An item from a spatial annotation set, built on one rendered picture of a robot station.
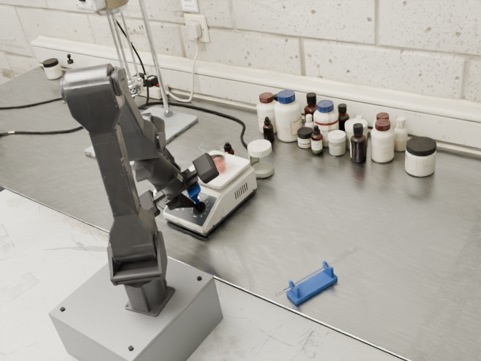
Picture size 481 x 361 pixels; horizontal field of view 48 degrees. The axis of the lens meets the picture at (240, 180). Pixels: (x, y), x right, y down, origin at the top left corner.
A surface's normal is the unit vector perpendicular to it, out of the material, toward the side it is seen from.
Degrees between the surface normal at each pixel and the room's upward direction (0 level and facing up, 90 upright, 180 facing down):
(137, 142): 107
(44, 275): 0
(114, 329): 1
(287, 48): 90
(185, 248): 0
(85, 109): 91
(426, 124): 90
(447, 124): 90
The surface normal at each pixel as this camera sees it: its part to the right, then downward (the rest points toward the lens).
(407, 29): -0.58, 0.52
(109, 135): 0.00, 0.43
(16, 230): -0.14, -0.82
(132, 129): 0.09, 0.87
